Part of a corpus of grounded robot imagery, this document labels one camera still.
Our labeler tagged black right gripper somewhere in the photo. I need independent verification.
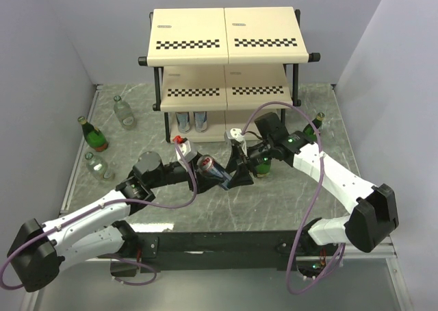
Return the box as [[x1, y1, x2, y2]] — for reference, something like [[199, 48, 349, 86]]
[[223, 139, 274, 190]]

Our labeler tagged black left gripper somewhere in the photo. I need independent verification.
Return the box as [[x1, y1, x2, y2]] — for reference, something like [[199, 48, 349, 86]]
[[148, 151, 224, 193]]

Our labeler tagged green Perrier bottle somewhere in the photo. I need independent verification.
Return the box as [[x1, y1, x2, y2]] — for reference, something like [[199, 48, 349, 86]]
[[255, 160, 271, 178]]

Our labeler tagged blue energy drink can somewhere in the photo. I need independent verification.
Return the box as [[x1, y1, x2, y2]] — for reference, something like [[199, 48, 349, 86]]
[[197, 155, 232, 190]]

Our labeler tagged silver energy drink can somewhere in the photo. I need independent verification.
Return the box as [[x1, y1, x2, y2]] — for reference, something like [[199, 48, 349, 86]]
[[194, 112, 208, 133]]

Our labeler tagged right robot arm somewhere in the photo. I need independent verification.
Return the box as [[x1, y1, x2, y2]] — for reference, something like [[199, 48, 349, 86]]
[[224, 112, 399, 256]]

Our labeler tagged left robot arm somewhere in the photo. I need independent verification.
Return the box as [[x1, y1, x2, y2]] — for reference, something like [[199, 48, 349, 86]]
[[1, 149, 220, 293]]

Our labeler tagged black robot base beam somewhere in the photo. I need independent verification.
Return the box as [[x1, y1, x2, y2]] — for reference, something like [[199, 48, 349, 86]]
[[109, 230, 343, 274]]

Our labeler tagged beige three-tier shelf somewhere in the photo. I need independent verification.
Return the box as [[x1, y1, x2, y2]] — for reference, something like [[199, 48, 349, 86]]
[[138, 7, 320, 142]]

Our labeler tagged clear glass bottle front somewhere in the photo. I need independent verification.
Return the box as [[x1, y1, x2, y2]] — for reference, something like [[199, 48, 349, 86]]
[[84, 152, 115, 181]]

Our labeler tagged clear glass bottle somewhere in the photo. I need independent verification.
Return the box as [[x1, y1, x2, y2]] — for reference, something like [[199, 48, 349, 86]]
[[84, 152, 115, 181], [114, 95, 136, 130]]

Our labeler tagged clear glass bottle rear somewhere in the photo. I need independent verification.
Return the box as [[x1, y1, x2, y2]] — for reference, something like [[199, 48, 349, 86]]
[[114, 95, 136, 130]]

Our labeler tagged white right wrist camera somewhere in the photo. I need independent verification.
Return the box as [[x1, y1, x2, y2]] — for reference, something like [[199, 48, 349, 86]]
[[224, 128, 248, 156]]

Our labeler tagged aluminium frame rail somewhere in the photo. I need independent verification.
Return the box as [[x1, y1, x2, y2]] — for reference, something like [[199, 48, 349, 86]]
[[34, 242, 398, 267]]

